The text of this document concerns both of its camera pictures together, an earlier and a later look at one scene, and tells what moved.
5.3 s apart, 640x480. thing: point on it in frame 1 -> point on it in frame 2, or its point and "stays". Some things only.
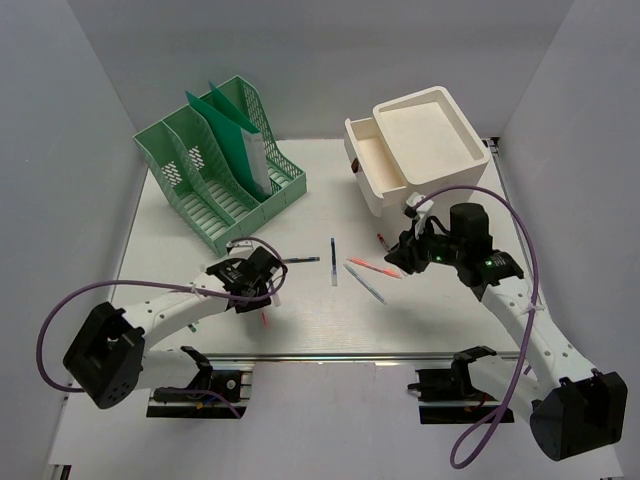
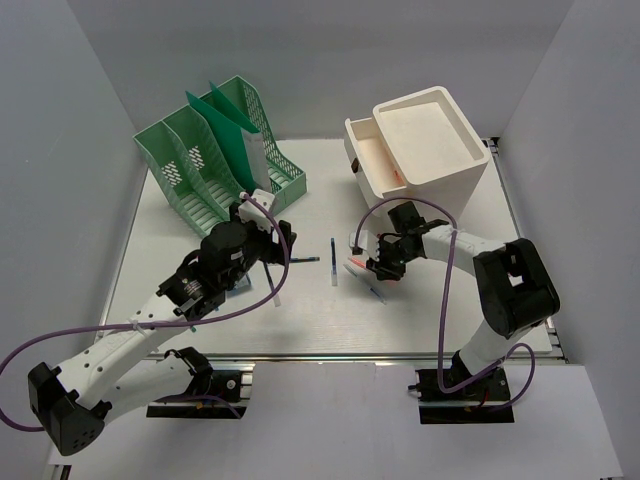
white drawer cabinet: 440,157 stays
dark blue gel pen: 333,262 stays
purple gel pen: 275,296 stays
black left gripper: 258,302 -> 274,251
